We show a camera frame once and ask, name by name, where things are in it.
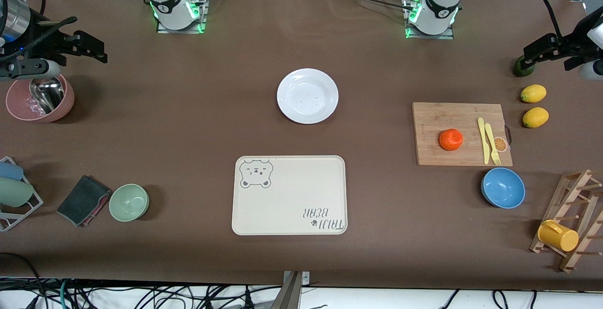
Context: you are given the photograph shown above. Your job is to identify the yellow plastic knife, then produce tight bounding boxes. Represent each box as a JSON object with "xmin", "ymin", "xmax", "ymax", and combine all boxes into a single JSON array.
[{"xmin": 477, "ymin": 117, "xmax": 491, "ymax": 165}]

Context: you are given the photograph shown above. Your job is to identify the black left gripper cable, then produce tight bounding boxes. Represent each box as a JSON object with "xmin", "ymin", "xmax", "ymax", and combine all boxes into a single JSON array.
[{"xmin": 534, "ymin": 0, "xmax": 563, "ymax": 39}]

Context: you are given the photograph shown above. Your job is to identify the blue bowl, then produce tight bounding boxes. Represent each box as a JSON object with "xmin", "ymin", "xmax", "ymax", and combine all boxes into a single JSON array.
[{"xmin": 481, "ymin": 167, "xmax": 526, "ymax": 210}]

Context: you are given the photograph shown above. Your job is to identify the yellow lemon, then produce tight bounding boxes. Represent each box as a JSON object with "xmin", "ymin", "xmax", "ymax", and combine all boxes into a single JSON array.
[
  {"xmin": 521, "ymin": 84, "xmax": 547, "ymax": 104},
  {"xmin": 522, "ymin": 107, "xmax": 550, "ymax": 129}
]

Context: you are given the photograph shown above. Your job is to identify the light blue cup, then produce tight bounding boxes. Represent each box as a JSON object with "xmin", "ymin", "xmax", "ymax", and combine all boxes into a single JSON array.
[{"xmin": 0, "ymin": 161, "xmax": 24, "ymax": 181}]

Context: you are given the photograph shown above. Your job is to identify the dark grey folded cloth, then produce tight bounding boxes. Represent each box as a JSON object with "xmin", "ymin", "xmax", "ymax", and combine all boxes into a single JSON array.
[{"xmin": 57, "ymin": 175, "xmax": 113, "ymax": 228}]

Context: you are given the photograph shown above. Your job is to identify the yellow plastic cup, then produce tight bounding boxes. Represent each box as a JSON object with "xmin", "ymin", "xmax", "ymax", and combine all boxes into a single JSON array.
[{"xmin": 538, "ymin": 220, "xmax": 579, "ymax": 252}]

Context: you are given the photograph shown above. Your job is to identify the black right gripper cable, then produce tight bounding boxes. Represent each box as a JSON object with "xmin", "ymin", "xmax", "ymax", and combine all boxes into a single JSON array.
[{"xmin": 0, "ymin": 16, "xmax": 78, "ymax": 62}]

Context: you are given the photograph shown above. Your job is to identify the bamboo cutting board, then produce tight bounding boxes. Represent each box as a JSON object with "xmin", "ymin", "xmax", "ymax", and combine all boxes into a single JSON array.
[{"xmin": 412, "ymin": 102, "xmax": 513, "ymax": 167}]

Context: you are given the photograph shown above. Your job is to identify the dark green avocado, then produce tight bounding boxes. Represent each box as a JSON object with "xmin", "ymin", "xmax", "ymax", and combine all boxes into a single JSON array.
[{"xmin": 513, "ymin": 56, "xmax": 536, "ymax": 78}]

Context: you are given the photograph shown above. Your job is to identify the pink bowl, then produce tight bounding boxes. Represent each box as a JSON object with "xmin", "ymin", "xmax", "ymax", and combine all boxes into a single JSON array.
[{"xmin": 6, "ymin": 74, "xmax": 75, "ymax": 123}]

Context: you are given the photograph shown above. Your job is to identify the wooden cup drying rack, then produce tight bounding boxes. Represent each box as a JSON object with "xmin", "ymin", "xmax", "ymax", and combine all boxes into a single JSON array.
[{"xmin": 529, "ymin": 169, "xmax": 603, "ymax": 273}]

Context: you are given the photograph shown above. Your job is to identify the steel cup in bowl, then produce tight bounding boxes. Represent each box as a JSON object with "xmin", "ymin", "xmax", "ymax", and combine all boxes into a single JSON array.
[{"xmin": 29, "ymin": 77, "xmax": 65, "ymax": 114}]

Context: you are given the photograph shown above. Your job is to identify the pale green cup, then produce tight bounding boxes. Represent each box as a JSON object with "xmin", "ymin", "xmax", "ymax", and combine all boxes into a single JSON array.
[{"xmin": 0, "ymin": 177, "xmax": 34, "ymax": 208}]

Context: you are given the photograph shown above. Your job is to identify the yellow plastic fork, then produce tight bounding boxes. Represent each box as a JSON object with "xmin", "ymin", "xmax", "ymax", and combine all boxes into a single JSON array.
[{"xmin": 484, "ymin": 123, "xmax": 502, "ymax": 166}]

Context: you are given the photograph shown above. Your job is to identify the aluminium profile bar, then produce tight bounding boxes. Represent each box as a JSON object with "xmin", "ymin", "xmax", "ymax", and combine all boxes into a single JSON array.
[{"xmin": 278, "ymin": 271, "xmax": 310, "ymax": 309}]

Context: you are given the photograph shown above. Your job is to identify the white round plate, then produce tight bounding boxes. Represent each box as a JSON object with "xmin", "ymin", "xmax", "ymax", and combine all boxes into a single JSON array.
[{"xmin": 277, "ymin": 68, "xmax": 339, "ymax": 125}]

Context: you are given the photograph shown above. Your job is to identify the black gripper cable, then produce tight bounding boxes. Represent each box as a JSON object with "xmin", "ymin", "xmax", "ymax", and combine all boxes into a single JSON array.
[
  {"xmin": 0, "ymin": 16, "xmax": 78, "ymax": 62},
  {"xmin": 534, "ymin": 0, "xmax": 563, "ymax": 39}
]

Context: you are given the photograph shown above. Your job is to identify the white wire cup rack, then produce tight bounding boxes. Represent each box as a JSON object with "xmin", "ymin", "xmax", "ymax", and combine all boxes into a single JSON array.
[{"xmin": 0, "ymin": 156, "xmax": 44, "ymax": 232}]

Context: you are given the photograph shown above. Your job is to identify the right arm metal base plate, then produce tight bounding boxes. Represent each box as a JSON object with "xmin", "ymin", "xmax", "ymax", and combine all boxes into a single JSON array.
[{"xmin": 156, "ymin": 0, "xmax": 208, "ymax": 34}]

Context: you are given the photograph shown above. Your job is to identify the orange mandarin fruit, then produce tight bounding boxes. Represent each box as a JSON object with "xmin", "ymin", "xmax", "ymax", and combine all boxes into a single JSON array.
[{"xmin": 439, "ymin": 129, "xmax": 464, "ymax": 152}]

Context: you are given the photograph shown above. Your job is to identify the pale green bowl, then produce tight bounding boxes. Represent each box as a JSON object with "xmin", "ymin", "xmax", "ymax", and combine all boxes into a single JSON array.
[{"xmin": 109, "ymin": 184, "xmax": 150, "ymax": 223}]

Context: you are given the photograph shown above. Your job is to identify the cream bear print tray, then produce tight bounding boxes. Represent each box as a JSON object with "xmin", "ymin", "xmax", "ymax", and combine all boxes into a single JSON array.
[{"xmin": 231, "ymin": 155, "xmax": 348, "ymax": 236}]

